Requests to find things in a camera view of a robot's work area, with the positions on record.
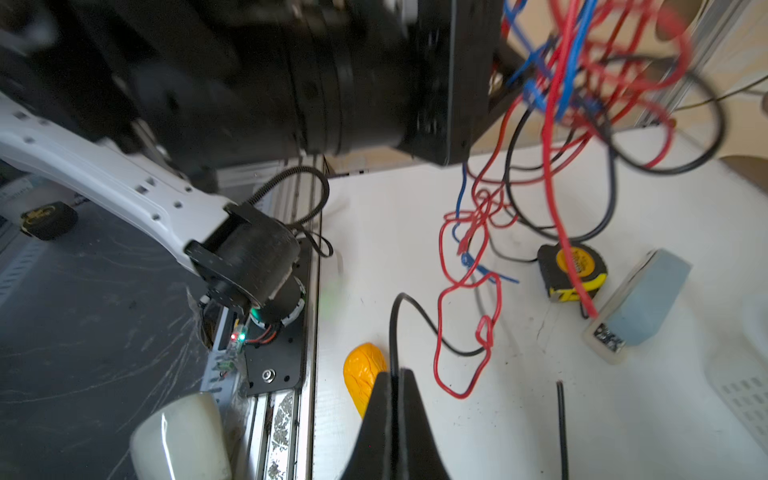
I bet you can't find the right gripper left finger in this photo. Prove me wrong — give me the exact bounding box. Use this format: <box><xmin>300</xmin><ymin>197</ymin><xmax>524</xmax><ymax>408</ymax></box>
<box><xmin>341</xmin><ymin>372</ymin><xmax>396</xmax><ymax>479</ymax></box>

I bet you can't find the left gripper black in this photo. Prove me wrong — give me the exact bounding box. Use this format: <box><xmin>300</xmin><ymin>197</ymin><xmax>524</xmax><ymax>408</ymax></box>
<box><xmin>229</xmin><ymin>1</ymin><xmax>528</xmax><ymax>166</ymax></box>

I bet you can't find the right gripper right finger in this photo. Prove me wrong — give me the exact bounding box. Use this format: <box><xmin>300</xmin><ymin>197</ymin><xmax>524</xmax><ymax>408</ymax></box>
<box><xmin>397</xmin><ymin>369</ymin><xmax>449</xmax><ymax>479</ymax></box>

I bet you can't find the black cable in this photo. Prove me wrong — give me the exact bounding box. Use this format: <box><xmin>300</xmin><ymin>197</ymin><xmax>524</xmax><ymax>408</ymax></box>
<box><xmin>388</xmin><ymin>53</ymin><xmax>727</xmax><ymax>480</ymax></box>

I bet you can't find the blue cable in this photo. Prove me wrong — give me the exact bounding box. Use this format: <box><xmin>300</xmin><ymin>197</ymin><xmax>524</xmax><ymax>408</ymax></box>
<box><xmin>452</xmin><ymin>0</ymin><xmax>601</xmax><ymax>286</ymax></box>

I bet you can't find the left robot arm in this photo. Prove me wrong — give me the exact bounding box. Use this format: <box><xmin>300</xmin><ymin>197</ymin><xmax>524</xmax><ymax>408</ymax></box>
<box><xmin>1</xmin><ymin>1</ymin><xmax>523</xmax><ymax>326</ymax></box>

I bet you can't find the yellow plastic corn toy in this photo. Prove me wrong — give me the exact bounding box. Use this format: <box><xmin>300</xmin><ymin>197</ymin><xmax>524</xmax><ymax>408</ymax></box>
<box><xmin>343</xmin><ymin>343</ymin><xmax>388</xmax><ymax>418</ymax></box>

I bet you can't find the white plastic bottle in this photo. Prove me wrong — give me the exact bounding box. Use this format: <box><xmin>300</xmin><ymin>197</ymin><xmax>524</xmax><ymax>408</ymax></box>
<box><xmin>129</xmin><ymin>392</ymin><xmax>233</xmax><ymax>479</ymax></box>

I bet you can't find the yellow black tape measure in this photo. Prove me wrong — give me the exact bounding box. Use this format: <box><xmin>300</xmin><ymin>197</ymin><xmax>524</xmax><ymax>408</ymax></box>
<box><xmin>536</xmin><ymin>242</ymin><xmax>608</xmax><ymax>303</ymax></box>

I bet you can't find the grey blue stapler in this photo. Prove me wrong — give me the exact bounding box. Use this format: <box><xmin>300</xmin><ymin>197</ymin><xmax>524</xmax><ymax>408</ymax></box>
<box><xmin>582</xmin><ymin>249</ymin><xmax>692</xmax><ymax>365</ymax></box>

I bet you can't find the white basket front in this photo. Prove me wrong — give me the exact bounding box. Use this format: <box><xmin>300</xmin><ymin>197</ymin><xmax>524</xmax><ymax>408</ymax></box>
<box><xmin>705</xmin><ymin>335</ymin><xmax>767</xmax><ymax>453</ymax></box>

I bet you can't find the aluminium frame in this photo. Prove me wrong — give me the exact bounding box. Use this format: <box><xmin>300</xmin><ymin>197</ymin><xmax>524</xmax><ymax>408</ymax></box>
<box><xmin>651</xmin><ymin>1</ymin><xmax>767</xmax><ymax>139</ymax></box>

